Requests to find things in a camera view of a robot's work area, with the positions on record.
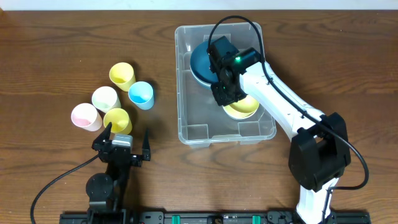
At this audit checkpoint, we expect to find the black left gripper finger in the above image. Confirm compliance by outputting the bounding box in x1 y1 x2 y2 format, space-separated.
142 129 151 161
91 122 112 149

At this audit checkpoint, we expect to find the yellow plastic cup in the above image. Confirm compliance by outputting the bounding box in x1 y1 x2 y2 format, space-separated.
103 108 132 134
109 62 136 91

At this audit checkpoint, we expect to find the cream large bowl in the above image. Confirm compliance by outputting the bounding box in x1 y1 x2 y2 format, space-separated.
191 69 211 90

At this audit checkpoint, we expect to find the white small bowl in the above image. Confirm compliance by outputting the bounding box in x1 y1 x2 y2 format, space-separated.
226 110 255 120

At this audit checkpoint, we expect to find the yellow bowl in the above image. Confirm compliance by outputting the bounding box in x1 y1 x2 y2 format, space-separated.
223 95 260 113

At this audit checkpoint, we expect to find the pink plastic cup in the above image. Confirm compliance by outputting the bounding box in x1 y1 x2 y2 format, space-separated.
71 103 103 131

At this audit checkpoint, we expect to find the white plastic cup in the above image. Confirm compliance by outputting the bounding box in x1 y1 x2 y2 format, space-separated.
91 86 121 113

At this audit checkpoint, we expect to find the dark blue top bowl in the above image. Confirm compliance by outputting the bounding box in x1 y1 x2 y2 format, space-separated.
190 41 218 84

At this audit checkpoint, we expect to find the light blue plastic cup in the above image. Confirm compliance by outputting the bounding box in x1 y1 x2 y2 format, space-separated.
128 82 155 110

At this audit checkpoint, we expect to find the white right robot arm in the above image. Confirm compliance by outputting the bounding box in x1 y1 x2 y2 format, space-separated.
175 35 351 223

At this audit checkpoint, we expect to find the clear plastic storage bin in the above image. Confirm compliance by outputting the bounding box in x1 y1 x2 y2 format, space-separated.
175 22 277 147

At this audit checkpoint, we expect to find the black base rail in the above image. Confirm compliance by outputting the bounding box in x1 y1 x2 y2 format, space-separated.
58 208 373 224

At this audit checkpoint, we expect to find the black cable left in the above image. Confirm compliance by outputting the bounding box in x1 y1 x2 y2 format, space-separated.
30 154 101 224

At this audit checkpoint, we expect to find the black cable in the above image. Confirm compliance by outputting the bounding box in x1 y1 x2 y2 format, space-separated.
206 15 370 224
30 154 101 224

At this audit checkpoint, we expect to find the black cable right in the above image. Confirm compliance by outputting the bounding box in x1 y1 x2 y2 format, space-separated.
206 15 370 224

